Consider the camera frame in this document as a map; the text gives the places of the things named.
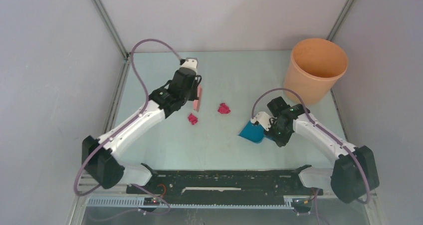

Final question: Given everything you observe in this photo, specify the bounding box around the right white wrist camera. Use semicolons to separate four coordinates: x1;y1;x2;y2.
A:
250;111;273;131

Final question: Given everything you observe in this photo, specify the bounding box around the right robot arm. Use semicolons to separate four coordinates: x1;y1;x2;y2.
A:
264;97;380;204

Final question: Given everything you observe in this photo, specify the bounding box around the purple cable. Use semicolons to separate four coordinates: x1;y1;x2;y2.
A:
251;88;372;205
73;38;183;197

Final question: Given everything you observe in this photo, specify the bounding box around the pink paper scrap far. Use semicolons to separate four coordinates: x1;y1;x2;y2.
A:
188;113;198;125

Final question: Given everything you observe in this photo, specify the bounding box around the pink paper scrap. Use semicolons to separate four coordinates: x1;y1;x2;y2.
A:
217;103;231;114
188;113;198;125

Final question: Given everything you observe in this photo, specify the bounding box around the aluminium frame post left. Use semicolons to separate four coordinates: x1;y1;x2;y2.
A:
91;0;128;59

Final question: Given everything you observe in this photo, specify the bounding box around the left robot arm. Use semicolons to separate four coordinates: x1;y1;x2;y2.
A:
82;67;202;193

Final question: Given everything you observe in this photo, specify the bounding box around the orange plastic bucket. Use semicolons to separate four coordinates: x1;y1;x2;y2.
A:
283;38;348;105

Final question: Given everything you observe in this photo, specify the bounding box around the aluminium frame post right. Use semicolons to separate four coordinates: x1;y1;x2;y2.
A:
326;0;356;41

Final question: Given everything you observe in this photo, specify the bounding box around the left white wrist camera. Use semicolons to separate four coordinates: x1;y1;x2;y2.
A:
180;57;199;74

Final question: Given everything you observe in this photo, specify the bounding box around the pink plastic brush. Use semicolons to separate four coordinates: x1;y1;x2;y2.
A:
193;85;202;112

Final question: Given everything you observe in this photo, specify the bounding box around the aluminium frame post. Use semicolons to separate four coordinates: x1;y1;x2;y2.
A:
326;0;356;41
91;0;128;59

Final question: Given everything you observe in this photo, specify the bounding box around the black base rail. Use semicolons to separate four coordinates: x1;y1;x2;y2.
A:
126;169;317;207

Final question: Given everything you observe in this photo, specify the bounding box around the blue plastic dustpan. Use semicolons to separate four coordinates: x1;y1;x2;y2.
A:
238;120;274;144

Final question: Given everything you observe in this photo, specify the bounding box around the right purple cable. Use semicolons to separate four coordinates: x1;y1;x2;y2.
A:
251;88;372;205

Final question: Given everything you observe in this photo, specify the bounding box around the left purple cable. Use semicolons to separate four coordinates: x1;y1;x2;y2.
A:
73;38;183;197

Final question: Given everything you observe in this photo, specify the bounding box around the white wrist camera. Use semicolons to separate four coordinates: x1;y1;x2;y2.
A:
250;111;273;131
180;57;199;74

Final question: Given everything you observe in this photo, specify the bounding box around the pink paper scrap right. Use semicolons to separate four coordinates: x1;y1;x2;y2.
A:
217;103;231;114

